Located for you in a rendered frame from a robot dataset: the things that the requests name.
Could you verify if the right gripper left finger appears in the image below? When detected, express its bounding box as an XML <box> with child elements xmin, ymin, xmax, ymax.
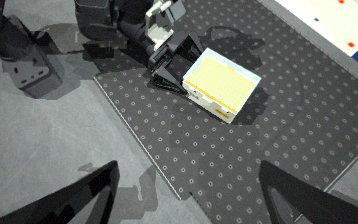
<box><xmin>0</xmin><ymin>160</ymin><xmax>120</xmax><ymax>224</ymax></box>

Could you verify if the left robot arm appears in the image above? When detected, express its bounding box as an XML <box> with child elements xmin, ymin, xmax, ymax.
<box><xmin>0</xmin><ymin>0</ymin><xmax>186</xmax><ymax>90</ymax></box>

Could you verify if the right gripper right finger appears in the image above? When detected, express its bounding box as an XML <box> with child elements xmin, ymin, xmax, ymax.
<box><xmin>259</xmin><ymin>160</ymin><xmax>358</xmax><ymax>224</ymax></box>

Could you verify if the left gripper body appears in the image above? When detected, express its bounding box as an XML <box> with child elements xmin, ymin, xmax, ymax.
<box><xmin>134</xmin><ymin>0</ymin><xmax>193</xmax><ymax>84</ymax></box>

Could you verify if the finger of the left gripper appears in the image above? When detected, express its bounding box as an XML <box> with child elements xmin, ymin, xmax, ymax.
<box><xmin>182</xmin><ymin>30</ymin><xmax>204</xmax><ymax>61</ymax></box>
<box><xmin>152</xmin><ymin>66</ymin><xmax>188</xmax><ymax>95</ymax></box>

